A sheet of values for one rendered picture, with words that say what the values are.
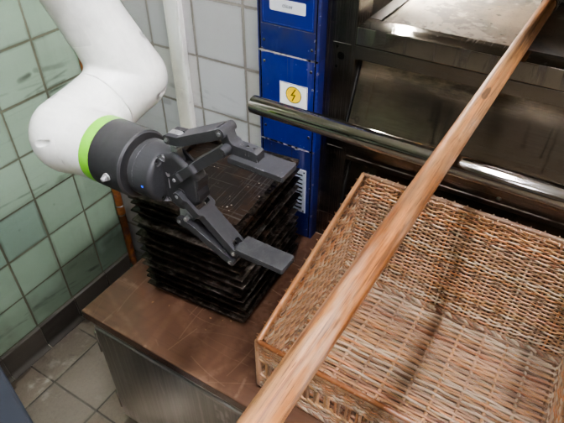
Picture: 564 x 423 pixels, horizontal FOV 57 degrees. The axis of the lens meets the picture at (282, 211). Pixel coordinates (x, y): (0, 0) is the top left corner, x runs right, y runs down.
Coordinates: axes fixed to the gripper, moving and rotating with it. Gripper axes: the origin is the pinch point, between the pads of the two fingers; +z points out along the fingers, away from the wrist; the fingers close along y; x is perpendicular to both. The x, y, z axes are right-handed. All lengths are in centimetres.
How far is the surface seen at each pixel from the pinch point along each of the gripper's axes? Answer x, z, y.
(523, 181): -24.9, 21.6, 1.8
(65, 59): -54, -110, 26
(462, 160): -25.2, 13.5, 1.5
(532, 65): -62, 15, 1
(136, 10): -61, -83, 9
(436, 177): -15.5, 12.7, -1.2
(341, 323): 10.2, 12.8, -0.8
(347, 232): -52, -13, 47
